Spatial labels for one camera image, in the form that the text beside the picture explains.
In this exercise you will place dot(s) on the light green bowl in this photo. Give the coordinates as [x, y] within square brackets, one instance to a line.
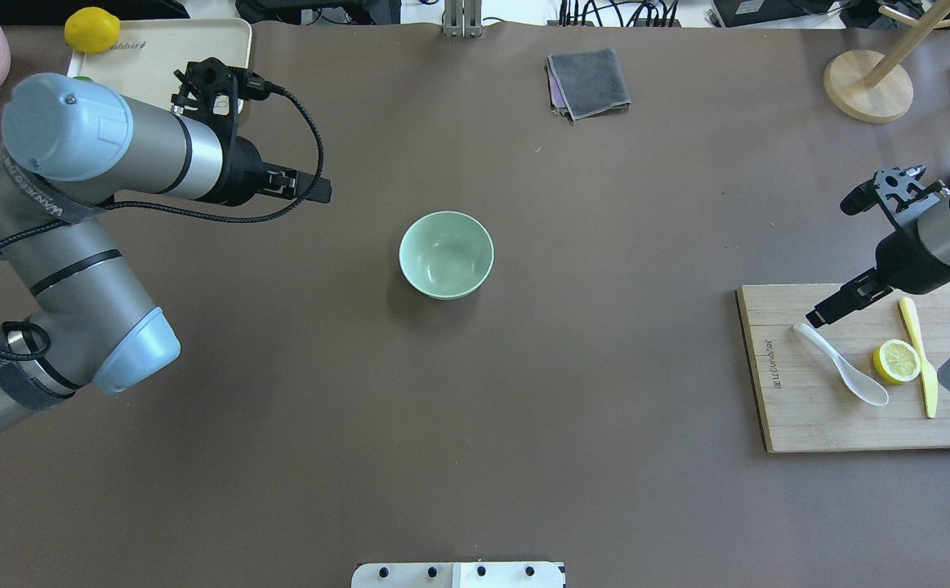
[446, 255]

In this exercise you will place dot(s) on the cream tray with bear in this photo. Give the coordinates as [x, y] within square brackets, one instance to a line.
[142, 63]

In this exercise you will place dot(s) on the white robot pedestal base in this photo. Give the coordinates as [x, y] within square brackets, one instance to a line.
[461, 574]

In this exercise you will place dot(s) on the lemon slice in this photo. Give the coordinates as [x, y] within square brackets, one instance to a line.
[896, 361]

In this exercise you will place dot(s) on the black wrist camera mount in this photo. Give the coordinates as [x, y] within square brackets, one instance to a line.
[899, 194]
[213, 90]

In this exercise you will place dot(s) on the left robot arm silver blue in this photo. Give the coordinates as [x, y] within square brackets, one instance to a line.
[68, 147]

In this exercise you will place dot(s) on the yellow plastic knife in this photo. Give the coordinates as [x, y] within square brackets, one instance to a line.
[928, 375]

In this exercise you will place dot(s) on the wooden stand round base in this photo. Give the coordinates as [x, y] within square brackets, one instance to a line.
[873, 87]

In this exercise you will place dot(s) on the bamboo cutting board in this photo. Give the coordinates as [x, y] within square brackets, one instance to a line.
[817, 388]

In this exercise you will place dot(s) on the aluminium frame post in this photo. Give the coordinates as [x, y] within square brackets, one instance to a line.
[463, 19]

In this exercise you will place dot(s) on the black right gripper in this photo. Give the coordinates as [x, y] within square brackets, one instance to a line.
[902, 260]

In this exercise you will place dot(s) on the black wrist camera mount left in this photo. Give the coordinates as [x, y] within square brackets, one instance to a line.
[213, 90]

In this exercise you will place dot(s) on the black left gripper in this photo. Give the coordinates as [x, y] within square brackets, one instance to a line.
[243, 173]

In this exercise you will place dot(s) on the white ceramic spoon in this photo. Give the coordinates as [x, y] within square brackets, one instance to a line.
[860, 385]

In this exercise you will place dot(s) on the yellow lemon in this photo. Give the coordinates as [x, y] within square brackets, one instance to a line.
[91, 30]

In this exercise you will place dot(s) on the grey folded cloth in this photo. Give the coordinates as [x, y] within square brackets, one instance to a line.
[592, 82]

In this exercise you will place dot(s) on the purple cloth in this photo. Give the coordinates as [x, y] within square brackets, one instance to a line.
[558, 105]

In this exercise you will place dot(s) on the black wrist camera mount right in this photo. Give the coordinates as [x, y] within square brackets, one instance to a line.
[899, 194]

